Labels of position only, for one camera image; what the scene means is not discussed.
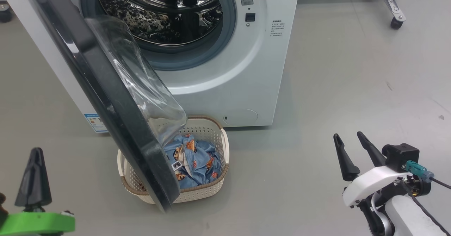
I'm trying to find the teal cable connector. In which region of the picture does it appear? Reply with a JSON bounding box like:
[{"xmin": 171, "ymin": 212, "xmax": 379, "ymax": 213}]
[{"xmin": 405, "ymin": 160, "xmax": 434, "ymax": 184}]

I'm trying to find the white oval filter access cover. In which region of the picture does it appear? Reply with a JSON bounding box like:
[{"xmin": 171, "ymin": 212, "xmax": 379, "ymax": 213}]
[{"xmin": 223, "ymin": 108, "xmax": 258, "ymax": 125}]

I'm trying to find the black sleeved arm cable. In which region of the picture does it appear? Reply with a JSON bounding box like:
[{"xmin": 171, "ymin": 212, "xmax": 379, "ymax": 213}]
[{"xmin": 402, "ymin": 181, "xmax": 451, "ymax": 236}]

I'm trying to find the white front-load washing machine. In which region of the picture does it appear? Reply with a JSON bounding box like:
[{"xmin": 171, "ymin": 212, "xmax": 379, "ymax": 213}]
[{"xmin": 0, "ymin": 0, "xmax": 300, "ymax": 134}]

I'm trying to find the blue energy label sticker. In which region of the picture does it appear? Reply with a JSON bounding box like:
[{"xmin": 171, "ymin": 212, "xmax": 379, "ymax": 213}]
[{"xmin": 84, "ymin": 113, "xmax": 109, "ymax": 133}]

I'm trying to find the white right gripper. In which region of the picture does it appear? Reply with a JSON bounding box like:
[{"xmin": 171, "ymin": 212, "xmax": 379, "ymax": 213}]
[{"xmin": 334, "ymin": 131, "xmax": 413, "ymax": 208}]

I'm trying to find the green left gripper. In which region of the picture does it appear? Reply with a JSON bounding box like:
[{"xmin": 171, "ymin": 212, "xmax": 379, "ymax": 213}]
[{"xmin": 0, "ymin": 147, "xmax": 75, "ymax": 236}]

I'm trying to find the metal frame leg with caster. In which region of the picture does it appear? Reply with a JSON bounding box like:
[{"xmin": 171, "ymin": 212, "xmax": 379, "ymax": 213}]
[{"xmin": 381, "ymin": 0, "xmax": 406, "ymax": 30}]

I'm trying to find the grey stand leg with caster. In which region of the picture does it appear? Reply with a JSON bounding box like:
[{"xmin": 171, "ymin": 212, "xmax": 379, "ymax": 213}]
[{"xmin": 0, "ymin": 4, "xmax": 13, "ymax": 23}]

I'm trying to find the thin black camera cable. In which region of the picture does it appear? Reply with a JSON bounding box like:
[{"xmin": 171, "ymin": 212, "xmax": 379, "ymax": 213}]
[{"xmin": 430, "ymin": 177, "xmax": 451, "ymax": 191}]

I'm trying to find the white text sticker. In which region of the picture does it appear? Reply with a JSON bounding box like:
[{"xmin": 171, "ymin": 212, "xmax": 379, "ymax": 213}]
[{"xmin": 271, "ymin": 19, "xmax": 284, "ymax": 37}]

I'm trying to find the cream perforated laundry basket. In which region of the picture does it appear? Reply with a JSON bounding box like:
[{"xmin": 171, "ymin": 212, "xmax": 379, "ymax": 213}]
[{"xmin": 117, "ymin": 114, "xmax": 230, "ymax": 205}]

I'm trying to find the stainless steel washer drum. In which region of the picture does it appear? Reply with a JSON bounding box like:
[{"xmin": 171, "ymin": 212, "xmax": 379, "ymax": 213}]
[{"xmin": 97, "ymin": 0, "xmax": 224, "ymax": 47}]

